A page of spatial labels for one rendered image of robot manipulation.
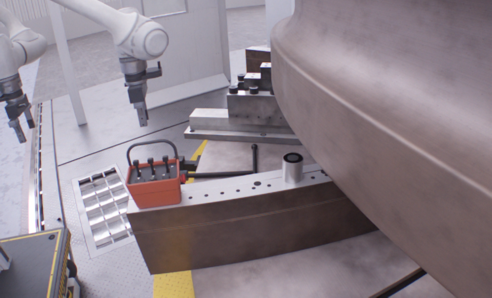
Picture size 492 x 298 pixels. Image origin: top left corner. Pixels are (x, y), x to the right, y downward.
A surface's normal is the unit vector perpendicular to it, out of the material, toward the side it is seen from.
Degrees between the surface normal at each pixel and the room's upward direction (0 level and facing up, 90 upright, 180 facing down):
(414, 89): 62
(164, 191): 98
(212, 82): 37
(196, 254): 90
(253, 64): 90
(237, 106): 90
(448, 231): 90
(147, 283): 0
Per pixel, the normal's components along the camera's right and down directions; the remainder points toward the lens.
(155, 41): 0.69, 0.42
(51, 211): -0.06, -0.86
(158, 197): 0.18, 0.59
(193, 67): 0.54, 0.40
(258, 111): -0.21, 0.51
